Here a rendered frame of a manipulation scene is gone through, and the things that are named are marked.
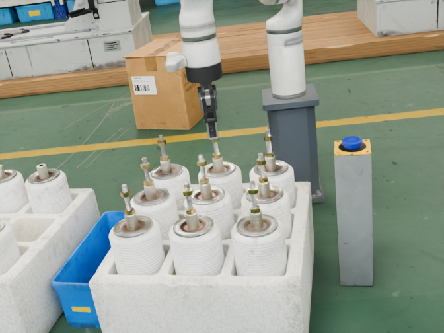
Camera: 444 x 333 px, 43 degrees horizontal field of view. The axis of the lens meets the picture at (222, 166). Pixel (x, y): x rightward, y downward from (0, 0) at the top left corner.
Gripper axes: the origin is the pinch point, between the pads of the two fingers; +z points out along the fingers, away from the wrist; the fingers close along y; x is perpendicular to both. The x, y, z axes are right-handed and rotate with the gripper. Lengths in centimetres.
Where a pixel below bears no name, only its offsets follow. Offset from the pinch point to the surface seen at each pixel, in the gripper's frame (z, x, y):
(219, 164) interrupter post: 8.3, -0.4, -1.0
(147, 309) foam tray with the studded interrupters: 23.2, 16.6, -28.2
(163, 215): 12.6, 12.2, -12.7
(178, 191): 13.4, 9.3, -1.4
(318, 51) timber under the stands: 30, -58, 166
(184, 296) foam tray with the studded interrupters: 20.0, 9.2, -30.0
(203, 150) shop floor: 35, 4, 73
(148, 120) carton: 31, 25, 102
